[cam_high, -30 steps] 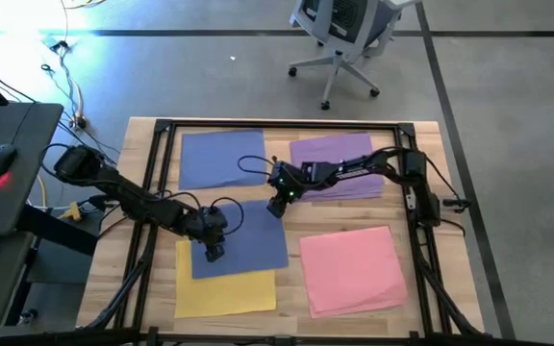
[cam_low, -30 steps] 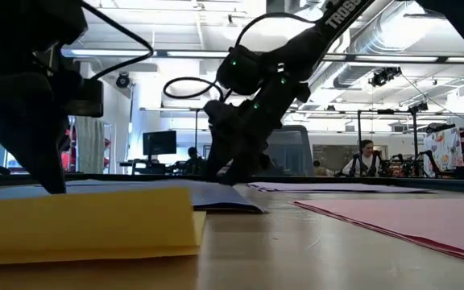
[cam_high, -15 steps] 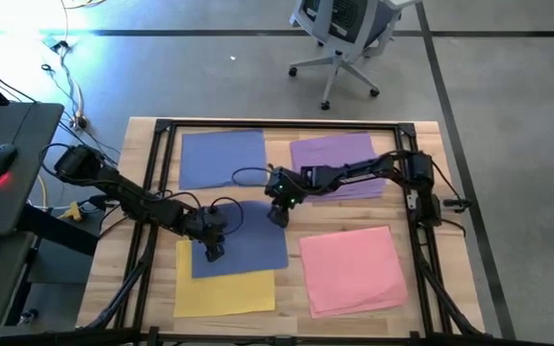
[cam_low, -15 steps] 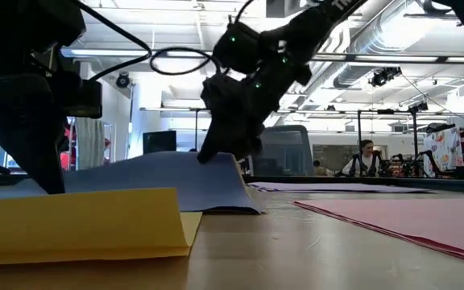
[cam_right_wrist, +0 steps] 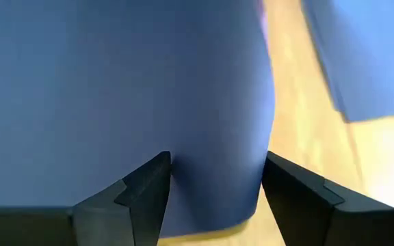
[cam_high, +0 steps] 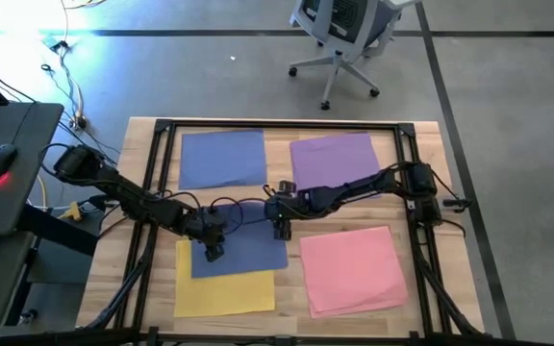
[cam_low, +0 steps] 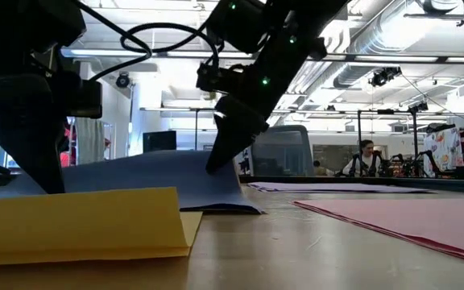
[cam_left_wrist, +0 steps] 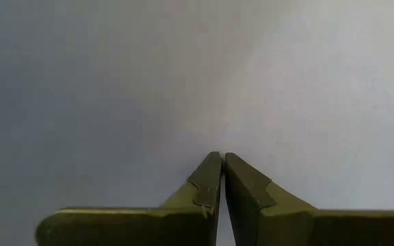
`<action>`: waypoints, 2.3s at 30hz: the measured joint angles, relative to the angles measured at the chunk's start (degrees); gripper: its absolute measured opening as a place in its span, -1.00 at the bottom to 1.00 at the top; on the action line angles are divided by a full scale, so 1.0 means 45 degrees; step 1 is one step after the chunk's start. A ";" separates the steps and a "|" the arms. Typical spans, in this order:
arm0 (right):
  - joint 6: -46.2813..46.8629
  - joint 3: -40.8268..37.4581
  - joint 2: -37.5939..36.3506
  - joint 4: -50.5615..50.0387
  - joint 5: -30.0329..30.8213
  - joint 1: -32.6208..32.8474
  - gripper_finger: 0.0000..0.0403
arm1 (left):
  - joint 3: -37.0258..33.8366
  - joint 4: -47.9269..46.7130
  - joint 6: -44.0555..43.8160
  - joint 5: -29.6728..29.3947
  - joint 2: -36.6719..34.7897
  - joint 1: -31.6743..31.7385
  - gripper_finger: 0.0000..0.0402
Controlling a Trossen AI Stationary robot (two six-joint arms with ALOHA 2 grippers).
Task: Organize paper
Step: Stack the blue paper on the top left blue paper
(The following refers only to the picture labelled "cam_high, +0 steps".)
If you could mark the black desk support beam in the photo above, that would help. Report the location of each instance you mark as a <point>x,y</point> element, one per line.
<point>56,230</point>

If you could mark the black floor plug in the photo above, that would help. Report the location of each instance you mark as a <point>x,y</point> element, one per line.
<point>81,122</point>

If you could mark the yellow paper sheet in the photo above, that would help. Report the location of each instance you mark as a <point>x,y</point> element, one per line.
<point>224,298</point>

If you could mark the black power adapter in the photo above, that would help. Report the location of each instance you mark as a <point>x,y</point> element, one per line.
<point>60,46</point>

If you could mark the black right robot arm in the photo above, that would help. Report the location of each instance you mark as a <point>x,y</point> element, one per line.
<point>354,185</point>

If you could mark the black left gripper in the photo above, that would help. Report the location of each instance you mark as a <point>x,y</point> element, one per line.
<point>209,226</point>

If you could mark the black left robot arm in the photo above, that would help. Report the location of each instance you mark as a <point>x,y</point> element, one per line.
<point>128,193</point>

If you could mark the yellow plug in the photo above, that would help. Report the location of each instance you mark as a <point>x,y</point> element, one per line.
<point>71,212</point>

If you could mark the black aluminium table frame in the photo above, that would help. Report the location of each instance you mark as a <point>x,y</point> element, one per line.
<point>282,124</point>

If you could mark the white mesh office chair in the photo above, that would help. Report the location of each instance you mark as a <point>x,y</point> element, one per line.
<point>342,24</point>

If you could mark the purple paper sheet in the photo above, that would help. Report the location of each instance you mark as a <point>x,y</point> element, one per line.
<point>330,158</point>

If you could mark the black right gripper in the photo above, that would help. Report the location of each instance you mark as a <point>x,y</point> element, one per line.
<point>286,204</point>

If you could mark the black desk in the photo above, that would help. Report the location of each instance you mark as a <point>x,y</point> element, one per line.
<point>22,206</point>

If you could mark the black caster wheel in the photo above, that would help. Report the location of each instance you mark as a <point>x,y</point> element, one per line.
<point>28,317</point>

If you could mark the blue paper sheet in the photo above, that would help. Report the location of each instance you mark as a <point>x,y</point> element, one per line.
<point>248,254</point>
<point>224,158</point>

